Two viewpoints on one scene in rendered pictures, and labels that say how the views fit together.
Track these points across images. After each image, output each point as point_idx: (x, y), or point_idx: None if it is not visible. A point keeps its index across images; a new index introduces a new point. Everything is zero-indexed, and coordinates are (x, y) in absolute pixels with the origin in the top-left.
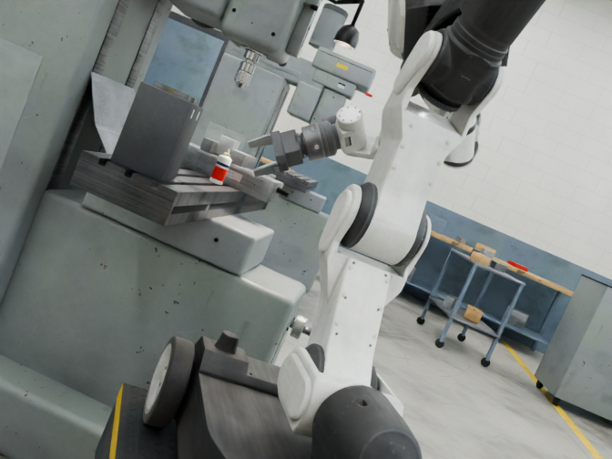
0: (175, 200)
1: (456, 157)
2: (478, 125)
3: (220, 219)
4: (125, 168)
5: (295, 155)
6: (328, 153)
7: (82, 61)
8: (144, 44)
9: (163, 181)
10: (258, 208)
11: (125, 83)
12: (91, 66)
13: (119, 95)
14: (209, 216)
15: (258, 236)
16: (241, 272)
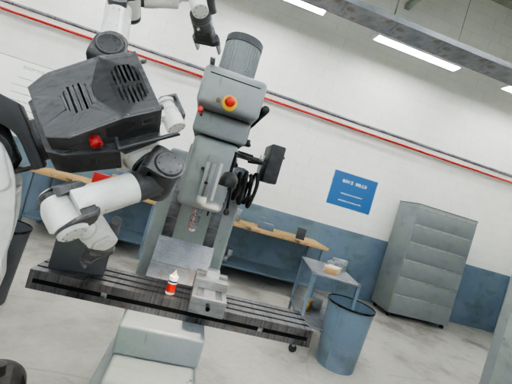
0: (31, 273)
1: (47, 228)
2: (56, 196)
3: (136, 312)
4: (49, 260)
5: (84, 251)
6: (88, 248)
7: (150, 228)
8: (212, 222)
9: (56, 268)
10: (273, 337)
11: (202, 244)
12: (160, 232)
13: (190, 249)
14: (119, 305)
15: (135, 326)
16: (113, 350)
